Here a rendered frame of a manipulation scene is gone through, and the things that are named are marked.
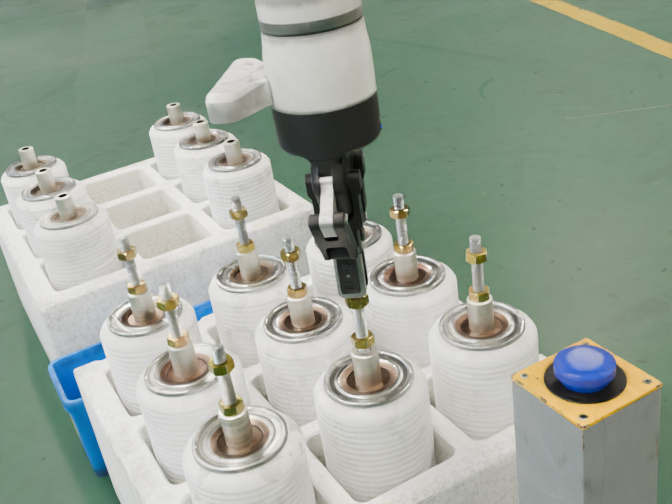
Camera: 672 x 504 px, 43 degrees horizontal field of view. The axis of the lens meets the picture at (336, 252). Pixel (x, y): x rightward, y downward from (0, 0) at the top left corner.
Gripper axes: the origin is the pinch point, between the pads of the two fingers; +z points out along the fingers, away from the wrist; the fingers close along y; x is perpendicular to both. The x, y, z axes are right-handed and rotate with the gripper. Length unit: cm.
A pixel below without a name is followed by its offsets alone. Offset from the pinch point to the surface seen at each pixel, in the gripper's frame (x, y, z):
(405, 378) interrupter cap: -3.1, -0.4, 10.3
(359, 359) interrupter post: 0.3, -1.1, 7.7
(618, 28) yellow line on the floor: -48, 187, 35
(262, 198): 20, 48, 15
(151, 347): 21.8, 7.3, 11.2
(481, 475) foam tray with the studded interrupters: -8.7, -3.1, 18.4
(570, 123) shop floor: -28, 119, 35
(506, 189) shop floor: -14, 89, 35
